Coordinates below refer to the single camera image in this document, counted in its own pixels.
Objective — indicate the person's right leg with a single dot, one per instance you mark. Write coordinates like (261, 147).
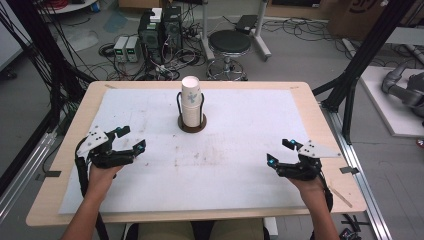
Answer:
(236, 230)

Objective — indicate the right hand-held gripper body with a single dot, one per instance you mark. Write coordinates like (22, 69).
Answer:
(301, 168)

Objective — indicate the white platform board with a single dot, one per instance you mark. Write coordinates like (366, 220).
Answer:
(390, 113)

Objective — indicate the brown cardboard box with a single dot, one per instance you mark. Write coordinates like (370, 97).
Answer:
(360, 16)

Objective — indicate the thin wooden stick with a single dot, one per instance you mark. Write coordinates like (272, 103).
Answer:
(340, 197)

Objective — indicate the black flat device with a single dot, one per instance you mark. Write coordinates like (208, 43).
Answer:
(246, 23)

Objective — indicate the grey bench power supply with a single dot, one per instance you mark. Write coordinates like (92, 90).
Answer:
(120, 48)
(132, 49)

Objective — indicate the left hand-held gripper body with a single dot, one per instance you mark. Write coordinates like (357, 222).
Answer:
(100, 156)

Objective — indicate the person's left leg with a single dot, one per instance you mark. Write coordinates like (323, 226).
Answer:
(165, 231)

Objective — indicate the black metal frame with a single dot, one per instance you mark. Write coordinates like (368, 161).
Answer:
(50, 66)
(353, 73)

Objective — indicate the black tape strip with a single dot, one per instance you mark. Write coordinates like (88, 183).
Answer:
(349, 170)
(50, 174)

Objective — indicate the white table mat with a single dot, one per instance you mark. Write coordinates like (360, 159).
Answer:
(233, 186)

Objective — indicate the aluminium rail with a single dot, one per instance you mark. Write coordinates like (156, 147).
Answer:
(30, 166)
(358, 173)

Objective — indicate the small white box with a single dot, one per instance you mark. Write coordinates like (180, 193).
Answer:
(156, 15)

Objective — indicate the person's left hand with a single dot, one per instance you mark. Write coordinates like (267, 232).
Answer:
(101, 176)

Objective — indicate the stack of white paper cups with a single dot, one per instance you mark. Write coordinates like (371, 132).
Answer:
(191, 103)

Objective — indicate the black computer tower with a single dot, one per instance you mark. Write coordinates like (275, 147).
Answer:
(172, 30)
(149, 36)

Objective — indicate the person's right hand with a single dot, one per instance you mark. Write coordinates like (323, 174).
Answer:
(308, 188)

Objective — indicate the person's leg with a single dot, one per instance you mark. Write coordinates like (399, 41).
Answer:
(165, 231)
(236, 230)

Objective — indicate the black round stool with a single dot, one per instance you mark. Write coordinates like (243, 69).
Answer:
(230, 41)

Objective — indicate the light wooden table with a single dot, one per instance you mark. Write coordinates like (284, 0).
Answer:
(321, 120)

